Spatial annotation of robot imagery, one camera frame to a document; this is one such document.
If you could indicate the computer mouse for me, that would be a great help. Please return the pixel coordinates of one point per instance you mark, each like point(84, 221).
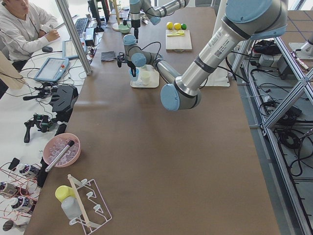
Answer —
point(47, 49)

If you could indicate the blue teach pendant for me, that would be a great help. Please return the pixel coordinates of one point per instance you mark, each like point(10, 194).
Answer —
point(52, 69)
point(69, 50)

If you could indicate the aluminium frame post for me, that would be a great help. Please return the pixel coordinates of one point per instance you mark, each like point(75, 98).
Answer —
point(64, 11)

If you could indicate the black keyboard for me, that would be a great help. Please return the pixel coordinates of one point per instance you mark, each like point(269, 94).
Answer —
point(80, 25)

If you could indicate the whole yellow lemon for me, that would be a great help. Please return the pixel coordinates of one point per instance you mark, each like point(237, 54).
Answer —
point(169, 25)
point(177, 26)

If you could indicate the metal scoop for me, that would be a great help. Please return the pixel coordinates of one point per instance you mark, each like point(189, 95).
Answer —
point(144, 19)

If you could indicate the white wire cup rack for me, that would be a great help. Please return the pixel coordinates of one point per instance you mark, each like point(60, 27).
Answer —
point(95, 212)

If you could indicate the clear frosted tumbler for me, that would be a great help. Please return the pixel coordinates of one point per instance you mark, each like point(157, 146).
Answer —
point(71, 208)

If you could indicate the green bowl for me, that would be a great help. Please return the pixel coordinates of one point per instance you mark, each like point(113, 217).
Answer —
point(124, 29)

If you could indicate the black handheld gripper controller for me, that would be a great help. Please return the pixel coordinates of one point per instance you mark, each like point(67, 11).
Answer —
point(43, 123)

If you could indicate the grey folded cloth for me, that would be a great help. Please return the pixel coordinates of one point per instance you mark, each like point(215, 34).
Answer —
point(108, 56)

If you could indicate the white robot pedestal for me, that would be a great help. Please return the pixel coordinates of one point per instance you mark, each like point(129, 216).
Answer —
point(220, 76)

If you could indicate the yellow tumbler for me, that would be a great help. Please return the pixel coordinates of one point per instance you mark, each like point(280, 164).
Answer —
point(63, 192)

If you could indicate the cream white cup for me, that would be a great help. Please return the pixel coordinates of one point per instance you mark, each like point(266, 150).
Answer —
point(145, 77)

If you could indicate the wooden cup stand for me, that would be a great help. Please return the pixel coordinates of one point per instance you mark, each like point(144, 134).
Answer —
point(115, 13)

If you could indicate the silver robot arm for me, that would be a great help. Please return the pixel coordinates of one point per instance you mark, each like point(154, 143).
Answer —
point(154, 14)
point(242, 20)

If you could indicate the seated person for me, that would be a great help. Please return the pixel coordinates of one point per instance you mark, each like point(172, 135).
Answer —
point(24, 29)

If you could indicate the wooden cutting board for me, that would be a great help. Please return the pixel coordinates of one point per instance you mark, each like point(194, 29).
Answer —
point(181, 43)

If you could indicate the green lime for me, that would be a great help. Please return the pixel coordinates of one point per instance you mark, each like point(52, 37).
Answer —
point(183, 26)

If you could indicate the yellow plastic knife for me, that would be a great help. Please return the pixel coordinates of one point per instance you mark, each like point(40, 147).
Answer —
point(174, 35)

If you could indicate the blue cup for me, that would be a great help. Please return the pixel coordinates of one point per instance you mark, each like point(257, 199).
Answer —
point(134, 74)

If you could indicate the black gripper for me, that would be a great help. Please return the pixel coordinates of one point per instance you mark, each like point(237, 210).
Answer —
point(135, 23)
point(130, 63)

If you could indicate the cream rabbit tray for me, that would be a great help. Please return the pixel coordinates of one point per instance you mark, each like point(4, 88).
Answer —
point(154, 78)

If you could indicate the metal muddler tool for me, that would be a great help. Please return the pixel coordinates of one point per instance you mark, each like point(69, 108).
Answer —
point(60, 155)

